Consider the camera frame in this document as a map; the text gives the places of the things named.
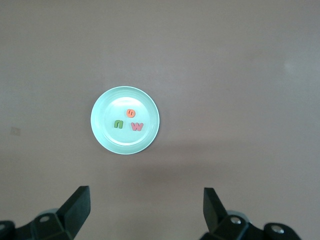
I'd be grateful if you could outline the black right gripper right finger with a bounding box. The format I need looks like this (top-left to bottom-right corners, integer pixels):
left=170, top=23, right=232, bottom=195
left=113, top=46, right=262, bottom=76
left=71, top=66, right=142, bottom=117
left=199, top=186, right=301, bottom=240

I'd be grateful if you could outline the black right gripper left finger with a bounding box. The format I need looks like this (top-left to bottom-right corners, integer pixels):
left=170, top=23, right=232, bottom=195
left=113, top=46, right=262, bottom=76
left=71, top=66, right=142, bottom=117
left=0, top=185, right=91, bottom=240

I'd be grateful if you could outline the pink foam letter w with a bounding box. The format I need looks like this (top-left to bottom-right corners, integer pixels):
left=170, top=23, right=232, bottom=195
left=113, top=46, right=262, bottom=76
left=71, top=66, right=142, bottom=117
left=130, top=121, right=145, bottom=133

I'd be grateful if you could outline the green plate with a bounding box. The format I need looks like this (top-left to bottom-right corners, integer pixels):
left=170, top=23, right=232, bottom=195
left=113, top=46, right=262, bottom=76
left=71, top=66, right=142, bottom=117
left=90, top=85, right=161, bottom=155

